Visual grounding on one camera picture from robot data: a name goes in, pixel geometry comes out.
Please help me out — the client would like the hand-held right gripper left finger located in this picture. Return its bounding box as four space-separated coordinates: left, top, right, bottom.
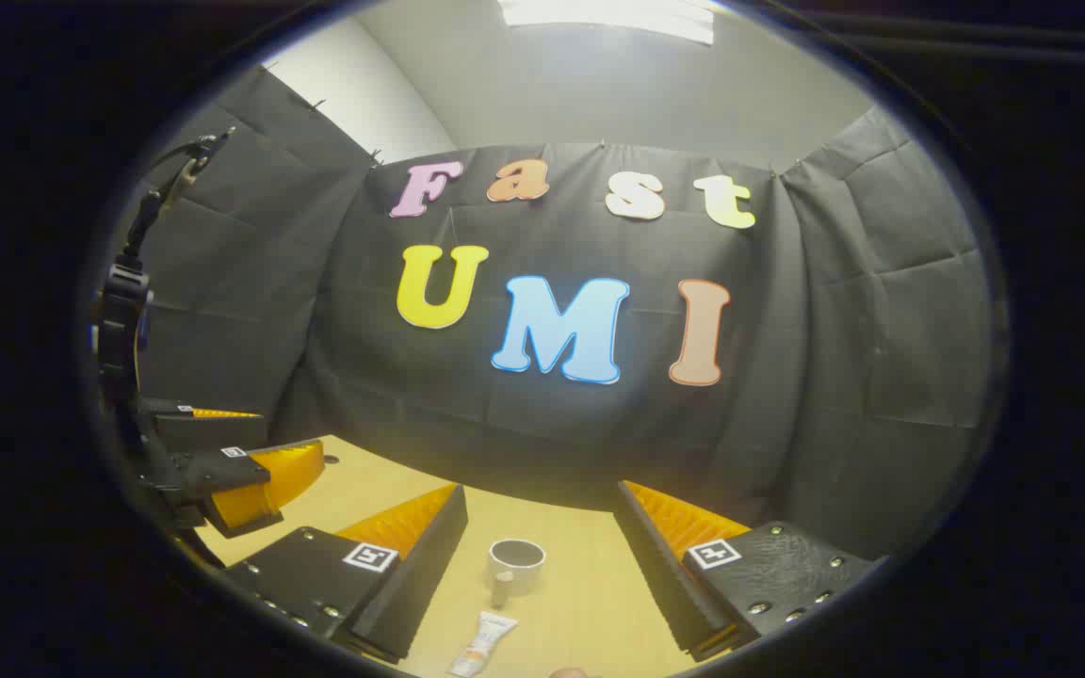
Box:
222 483 470 665

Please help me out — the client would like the wooden desktop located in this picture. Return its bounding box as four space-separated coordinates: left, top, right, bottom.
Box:
194 435 722 678

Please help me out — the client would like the ceiling light panel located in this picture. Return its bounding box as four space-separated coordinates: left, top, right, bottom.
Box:
497 0 715 46

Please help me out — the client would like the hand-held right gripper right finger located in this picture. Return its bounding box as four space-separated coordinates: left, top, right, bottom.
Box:
615 480 883 663

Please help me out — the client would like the white cup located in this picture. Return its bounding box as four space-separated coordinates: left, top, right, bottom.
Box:
489 539 547 608

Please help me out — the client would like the white toothpaste tube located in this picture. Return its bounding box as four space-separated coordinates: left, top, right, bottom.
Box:
448 610 519 678

